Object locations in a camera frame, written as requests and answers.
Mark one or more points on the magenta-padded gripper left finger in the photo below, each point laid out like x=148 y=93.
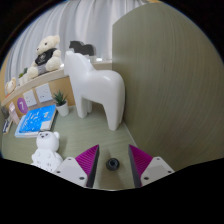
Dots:
x=71 y=170

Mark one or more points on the bright blue book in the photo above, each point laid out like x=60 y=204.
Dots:
x=36 y=119

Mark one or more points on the large white horse figure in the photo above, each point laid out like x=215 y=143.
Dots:
x=96 y=86

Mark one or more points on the green desk partition panel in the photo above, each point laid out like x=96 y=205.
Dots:
x=173 y=83

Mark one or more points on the spiky potted plant white pot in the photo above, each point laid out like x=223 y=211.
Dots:
x=62 y=106

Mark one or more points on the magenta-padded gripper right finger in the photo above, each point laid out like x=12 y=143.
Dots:
x=156 y=170

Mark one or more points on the round purple number sign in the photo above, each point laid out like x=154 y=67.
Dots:
x=22 y=105

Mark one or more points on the pink horse figure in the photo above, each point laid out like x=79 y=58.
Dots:
x=14 y=113

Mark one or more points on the cream teddy bear black shirt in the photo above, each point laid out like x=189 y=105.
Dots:
x=45 y=56

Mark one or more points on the small potted plant white pot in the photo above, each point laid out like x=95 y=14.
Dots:
x=25 y=75
x=20 y=79

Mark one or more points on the black horse figure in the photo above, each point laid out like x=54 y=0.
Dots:
x=81 y=47

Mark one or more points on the white wall socket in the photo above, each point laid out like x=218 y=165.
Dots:
x=29 y=98
x=44 y=93

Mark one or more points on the dark grey horse figure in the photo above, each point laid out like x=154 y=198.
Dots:
x=4 y=111

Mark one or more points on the grey white curtain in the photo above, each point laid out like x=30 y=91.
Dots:
x=83 y=23

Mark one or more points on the white bear-shaped power strip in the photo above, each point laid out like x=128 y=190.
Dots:
x=46 y=150

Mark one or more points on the light wooden shelf ledge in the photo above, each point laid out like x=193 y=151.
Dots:
x=53 y=76

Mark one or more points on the pale blue book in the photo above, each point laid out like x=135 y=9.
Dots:
x=26 y=134

